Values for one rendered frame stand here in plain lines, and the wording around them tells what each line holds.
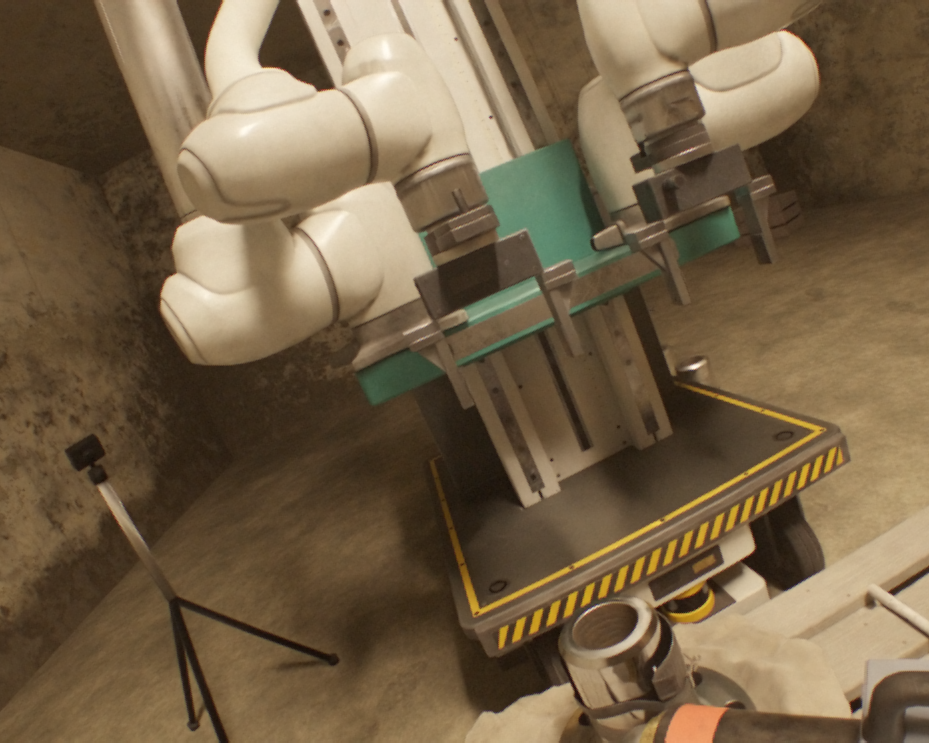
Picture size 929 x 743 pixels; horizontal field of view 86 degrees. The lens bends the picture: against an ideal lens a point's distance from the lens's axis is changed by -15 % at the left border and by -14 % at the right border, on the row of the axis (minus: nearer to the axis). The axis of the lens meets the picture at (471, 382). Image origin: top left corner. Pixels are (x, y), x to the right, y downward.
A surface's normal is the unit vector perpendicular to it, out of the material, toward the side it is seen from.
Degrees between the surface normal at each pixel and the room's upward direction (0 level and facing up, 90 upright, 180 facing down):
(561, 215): 90
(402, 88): 84
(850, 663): 0
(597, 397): 90
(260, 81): 62
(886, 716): 89
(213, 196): 122
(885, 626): 0
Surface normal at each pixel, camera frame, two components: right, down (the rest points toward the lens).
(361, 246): 0.44, -0.05
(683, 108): 0.15, 0.15
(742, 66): -0.20, 0.41
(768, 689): -0.99, -0.06
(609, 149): -0.60, 0.40
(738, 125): -0.06, 0.71
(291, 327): 0.65, 0.58
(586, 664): -0.68, -0.21
